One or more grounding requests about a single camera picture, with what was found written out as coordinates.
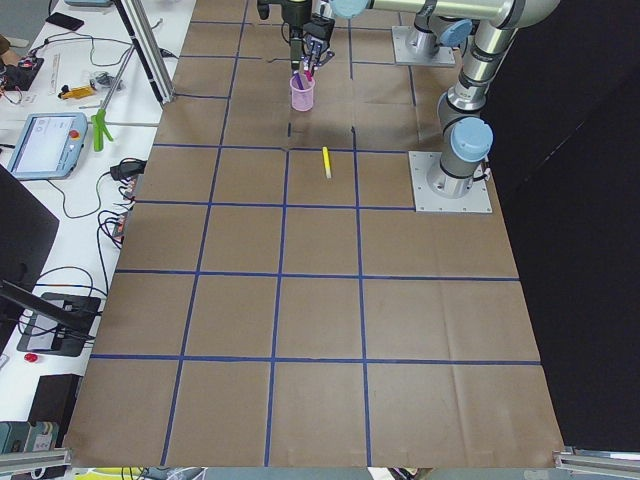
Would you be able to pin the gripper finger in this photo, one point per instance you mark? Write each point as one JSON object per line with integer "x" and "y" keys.
{"x": 323, "y": 56}
{"x": 311, "y": 54}
{"x": 296, "y": 45}

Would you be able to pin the purple marker pen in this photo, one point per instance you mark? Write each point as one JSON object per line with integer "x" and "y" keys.
{"x": 298, "y": 81}

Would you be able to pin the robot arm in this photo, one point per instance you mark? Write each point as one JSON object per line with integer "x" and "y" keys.
{"x": 487, "y": 27}
{"x": 449, "y": 31}

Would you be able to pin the pink mesh cup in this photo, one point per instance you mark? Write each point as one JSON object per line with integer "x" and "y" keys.
{"x": 301, "y": 100}

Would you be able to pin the yellow marker pen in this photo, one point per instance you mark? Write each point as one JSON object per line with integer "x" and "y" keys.
{"x": 327, "y": 163}

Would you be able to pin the metal reacher grabber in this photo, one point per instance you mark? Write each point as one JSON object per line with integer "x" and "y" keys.
{"x": 114, "y": 87}

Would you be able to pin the black power adapter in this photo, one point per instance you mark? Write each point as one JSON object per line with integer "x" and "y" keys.
{"x": 127, "y": 168}

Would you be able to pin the green clamp tool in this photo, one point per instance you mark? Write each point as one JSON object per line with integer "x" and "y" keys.
{"x": 100, "y": 130}

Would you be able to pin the yellow black tool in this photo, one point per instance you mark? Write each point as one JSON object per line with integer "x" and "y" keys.
{"x": 67, "y": 92}

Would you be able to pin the black smartphone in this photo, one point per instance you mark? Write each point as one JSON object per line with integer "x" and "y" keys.
{"x": 64, "y": 21}

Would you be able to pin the teach pendant tablet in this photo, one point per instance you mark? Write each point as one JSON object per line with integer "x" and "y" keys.
{"x": 49, "y": 146}

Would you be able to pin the black monitor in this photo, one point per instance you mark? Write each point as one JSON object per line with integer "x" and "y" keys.
{"x": 27, "y": 231}

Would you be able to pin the black monitor stand base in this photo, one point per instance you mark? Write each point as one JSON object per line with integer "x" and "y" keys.
{"x": 41, "y": 334}

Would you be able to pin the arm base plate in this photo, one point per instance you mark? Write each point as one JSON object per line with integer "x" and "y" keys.
{"x": 436, "y": 192}
{"x": 414, "y": 47}

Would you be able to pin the aluminium frame post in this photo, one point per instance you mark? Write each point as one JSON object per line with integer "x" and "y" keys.
{"x": 138, "y": 27}

